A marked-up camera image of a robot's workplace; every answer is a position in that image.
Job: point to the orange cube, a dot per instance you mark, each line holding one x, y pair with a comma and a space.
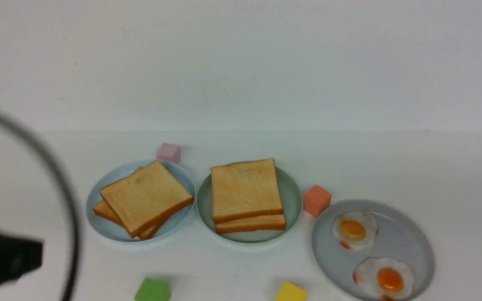
315, 200

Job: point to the grey egg plate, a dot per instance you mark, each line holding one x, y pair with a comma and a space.
398, 238

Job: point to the fried egg front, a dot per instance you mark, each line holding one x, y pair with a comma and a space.
385, 278

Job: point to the toast slice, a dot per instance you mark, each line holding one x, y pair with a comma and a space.
264, 222
103, 209
245, 190
145, 200

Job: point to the yellow cube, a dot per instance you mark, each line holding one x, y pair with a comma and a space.
290, 292

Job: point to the pink cube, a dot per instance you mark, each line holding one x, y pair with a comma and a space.
169, 152

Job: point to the fried egg back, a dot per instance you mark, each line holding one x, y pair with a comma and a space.
355, 230

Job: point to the fried egg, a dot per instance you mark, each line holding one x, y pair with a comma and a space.
385, 278
355, 230

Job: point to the green cube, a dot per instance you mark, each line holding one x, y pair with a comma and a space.
153, 290

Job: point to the mint green center plate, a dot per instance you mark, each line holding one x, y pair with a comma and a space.
293, 205

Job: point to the light blue bread plate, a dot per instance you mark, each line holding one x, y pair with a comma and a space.
108, 230

